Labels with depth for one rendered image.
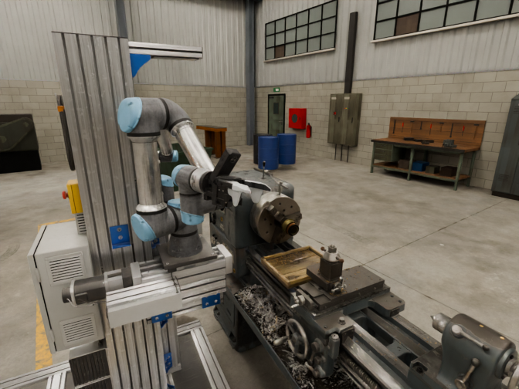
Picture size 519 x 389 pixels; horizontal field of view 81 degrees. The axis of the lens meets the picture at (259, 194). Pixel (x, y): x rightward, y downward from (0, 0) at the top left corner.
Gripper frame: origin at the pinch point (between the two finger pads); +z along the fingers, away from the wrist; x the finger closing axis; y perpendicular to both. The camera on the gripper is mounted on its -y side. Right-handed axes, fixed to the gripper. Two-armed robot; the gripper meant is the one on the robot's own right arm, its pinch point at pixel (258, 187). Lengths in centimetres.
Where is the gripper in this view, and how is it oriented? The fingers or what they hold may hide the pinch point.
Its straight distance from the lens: 78.5
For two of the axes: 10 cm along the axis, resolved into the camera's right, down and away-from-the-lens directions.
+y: -0.9, 9.8, 1.9
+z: 7.4, 2.0, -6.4
